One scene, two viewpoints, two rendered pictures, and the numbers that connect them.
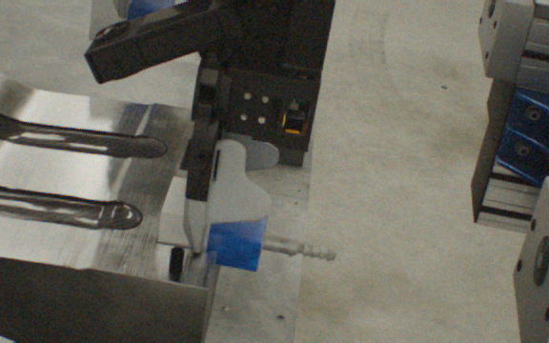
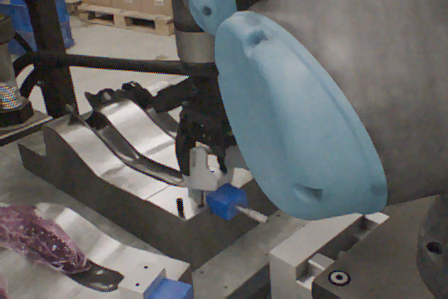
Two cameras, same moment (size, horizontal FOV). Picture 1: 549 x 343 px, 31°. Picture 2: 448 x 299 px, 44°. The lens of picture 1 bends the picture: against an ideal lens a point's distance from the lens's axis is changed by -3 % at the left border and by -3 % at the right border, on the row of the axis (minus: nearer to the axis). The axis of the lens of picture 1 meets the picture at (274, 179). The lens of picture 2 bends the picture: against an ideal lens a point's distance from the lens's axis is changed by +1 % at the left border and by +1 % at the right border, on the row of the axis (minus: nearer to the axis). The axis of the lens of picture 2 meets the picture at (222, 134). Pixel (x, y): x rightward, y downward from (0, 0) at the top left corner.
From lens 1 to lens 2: 0.50 m
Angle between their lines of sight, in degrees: 41
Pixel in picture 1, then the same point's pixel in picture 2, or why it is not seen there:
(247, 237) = (221, 201)
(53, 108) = not seen: hidden behind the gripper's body
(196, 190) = (184, 169)
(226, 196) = (200, 176)
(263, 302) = (265, 245)
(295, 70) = (219, 113)
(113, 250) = (165, 195)
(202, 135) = (178, 142)
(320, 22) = not seen: hidden behind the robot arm
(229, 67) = (187, 108)
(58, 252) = (144, 191)
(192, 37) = (178, 93)
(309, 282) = not seen: outside the picture
